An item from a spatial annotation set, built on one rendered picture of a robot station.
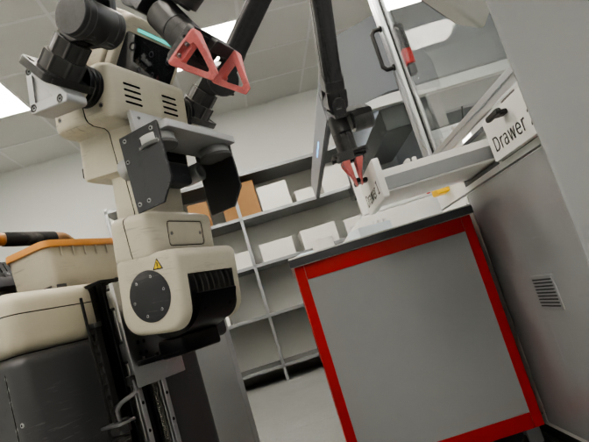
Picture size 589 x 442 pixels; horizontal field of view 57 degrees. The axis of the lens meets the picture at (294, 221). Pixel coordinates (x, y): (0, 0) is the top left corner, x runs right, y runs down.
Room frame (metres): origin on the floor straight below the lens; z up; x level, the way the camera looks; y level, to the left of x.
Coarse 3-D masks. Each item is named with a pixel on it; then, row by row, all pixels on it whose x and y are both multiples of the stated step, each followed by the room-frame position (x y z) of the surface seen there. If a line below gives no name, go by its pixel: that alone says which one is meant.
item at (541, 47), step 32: (512, 0) 0.44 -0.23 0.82; (544, 0) 0.43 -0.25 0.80; (576, 0) 0.42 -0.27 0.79; (512, 32) 0.45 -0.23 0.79; (544, 32) 0.43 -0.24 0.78; (576, 32) 0.42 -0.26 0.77; (512, 64) 0.45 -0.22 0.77; (544, 64) 0.44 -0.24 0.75; (576, 64) 0.43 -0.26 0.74; (544, 96) 0.44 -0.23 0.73; (576, 96) 0.43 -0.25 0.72; (544, 128) 0.45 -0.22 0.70; (576, 128) 0.44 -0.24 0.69; (576, 160) 0.44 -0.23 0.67; (576, 192) 0.45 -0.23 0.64; (576, 224) 0.45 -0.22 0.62
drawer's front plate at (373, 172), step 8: (376, 160) 1.39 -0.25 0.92; (368, 168) 1.46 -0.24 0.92; (376, 168) 1.39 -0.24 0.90; (368, 176) 1.50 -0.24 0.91; (376, 176) 1.40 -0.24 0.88; (360, 184) 1.66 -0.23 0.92; (368, 184) 1.54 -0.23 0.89; (384, 184) 1.39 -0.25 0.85; (368, 192) 1.58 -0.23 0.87; (376, 192) 1.46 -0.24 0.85; (384, 192) 1.39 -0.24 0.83; (368, 200) 1.62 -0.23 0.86; (376, 200) 1.50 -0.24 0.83; (384, 200) 1.43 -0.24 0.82; (368, 208) 1.66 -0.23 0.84; (376, 208) 1.54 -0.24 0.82
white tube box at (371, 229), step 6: (384, 222) 1.76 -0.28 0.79; (390, 222) 1.77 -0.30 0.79; (360, 228) 1.73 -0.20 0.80; (366, 228) 1.74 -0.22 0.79; (372, 228) 1.74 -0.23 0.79; (378, 228) 1.75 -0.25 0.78; (384, 228) 1.76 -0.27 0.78; (348, 234) 1.80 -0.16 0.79; (354, 234) 1.76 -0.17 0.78; (360, 234) 1.73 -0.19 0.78; (366, 234) 1.73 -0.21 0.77
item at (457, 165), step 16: (480, 144) 1.42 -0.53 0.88; (416, 160) 1.41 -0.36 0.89; (432, 160) 1.41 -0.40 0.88; (448, 160) 1.41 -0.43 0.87; (464, 160) 1.41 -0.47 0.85; (480, 160) 1.41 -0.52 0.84; (384, 176) 1.41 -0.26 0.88; (400, 176) 1.41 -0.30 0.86; (416, 176) 1.41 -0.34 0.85; (432, 176) 1.41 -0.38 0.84; (448, 176) 1.46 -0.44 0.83; (464, 176) 1.56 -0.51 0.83; (400, 192) 1.48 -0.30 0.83; (416, 192) 1.58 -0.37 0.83
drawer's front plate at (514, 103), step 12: (516, 96) 1.15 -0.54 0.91; (504, 108) 1.23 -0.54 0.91; (516, 108) 1.17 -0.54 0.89; (504, 120) 1.25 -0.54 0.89; (516, 120) 1.19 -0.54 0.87; (528, 120) 1.14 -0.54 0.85; (492, 132) 1.33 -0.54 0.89; (516, 132) 1.21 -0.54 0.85; (528, 132) 1.16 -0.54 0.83; (492, 144) 1.36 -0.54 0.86; (504, 144) 1.29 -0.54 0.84; (516, 144) 1.23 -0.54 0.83; (504, 156) 1.32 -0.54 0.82
